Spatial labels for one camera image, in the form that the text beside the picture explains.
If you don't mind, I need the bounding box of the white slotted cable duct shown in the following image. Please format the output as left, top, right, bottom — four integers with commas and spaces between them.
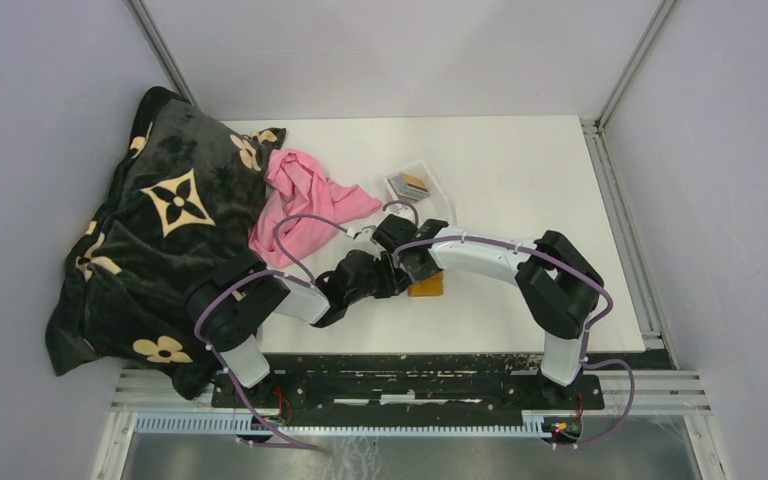
134, 413, 550, 439

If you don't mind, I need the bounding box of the white plastic tray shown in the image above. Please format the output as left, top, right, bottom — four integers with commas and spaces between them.
382, 160, 457, 224

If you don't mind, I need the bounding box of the aluminium frame rail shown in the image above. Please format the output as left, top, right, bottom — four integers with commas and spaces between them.
581, 120, 712, 417

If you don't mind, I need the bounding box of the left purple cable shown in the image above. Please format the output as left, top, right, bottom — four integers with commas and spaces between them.
195, 213, 362, 452

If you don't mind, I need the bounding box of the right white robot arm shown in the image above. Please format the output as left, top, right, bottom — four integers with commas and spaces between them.
372, 215, 613, 408

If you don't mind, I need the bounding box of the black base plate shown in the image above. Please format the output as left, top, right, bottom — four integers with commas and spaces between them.
211, 352, 673, 429

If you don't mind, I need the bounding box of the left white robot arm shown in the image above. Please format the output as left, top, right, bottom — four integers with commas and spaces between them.
183, 250, 411, 407

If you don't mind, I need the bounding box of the black floral blanket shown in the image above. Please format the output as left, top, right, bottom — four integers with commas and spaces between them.
44, 86, 287, 400

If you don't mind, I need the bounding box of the pink cloth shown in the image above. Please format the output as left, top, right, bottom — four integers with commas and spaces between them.
249, 149, 382, 268

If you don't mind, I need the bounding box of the stack of credit cards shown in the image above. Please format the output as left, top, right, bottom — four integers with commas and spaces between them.
387, 173, 430, 203

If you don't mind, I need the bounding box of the yellow leather card holder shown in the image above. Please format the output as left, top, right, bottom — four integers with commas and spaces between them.
408, 272, 444, 297

